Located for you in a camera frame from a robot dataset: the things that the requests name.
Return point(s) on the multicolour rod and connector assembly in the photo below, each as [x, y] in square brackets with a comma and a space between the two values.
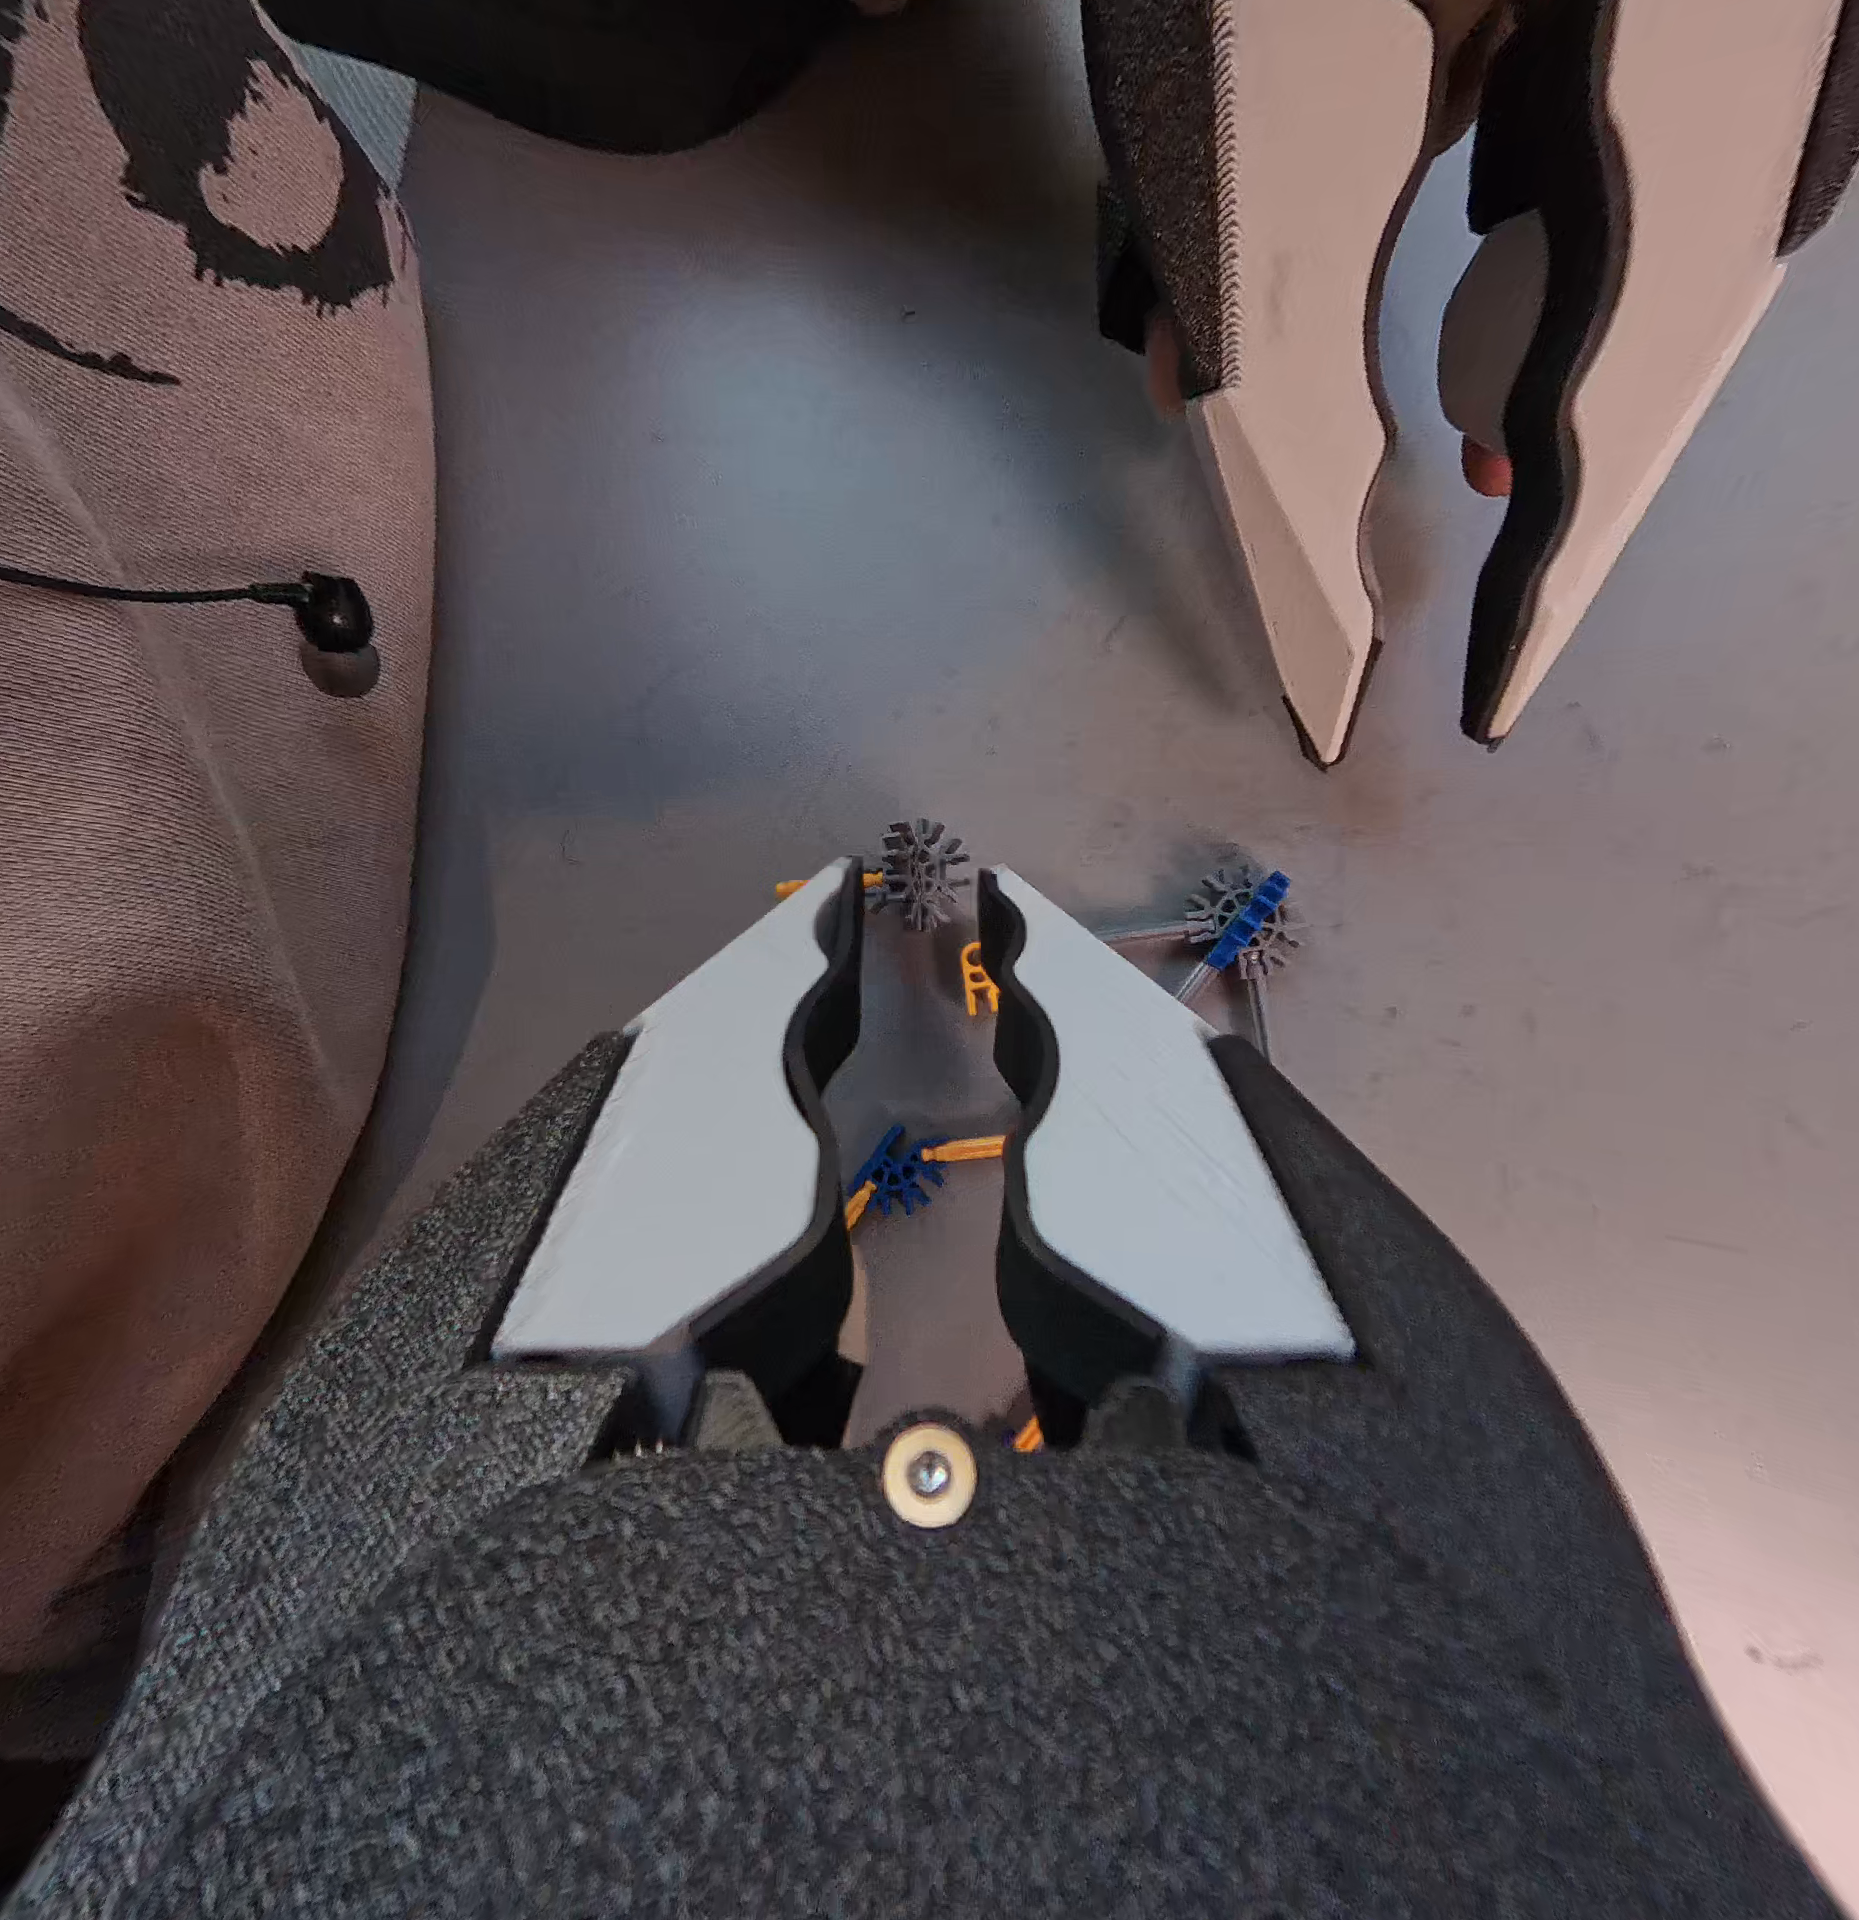
[1243, 919]

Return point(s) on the grey connector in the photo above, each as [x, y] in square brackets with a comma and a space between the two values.
[920, 875]

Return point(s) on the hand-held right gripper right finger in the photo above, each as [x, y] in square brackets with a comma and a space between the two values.
[1169, 1188]

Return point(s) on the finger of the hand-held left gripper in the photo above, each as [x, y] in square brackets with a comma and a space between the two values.
[1694, 180]
[1306, 300]

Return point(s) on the person's left hand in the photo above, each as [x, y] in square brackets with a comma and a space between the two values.
[1489, 469]

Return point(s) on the person's torso in beige sweater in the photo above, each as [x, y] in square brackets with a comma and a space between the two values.
[165, 977]

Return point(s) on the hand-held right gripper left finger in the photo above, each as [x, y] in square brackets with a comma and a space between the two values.
[674, 1188]

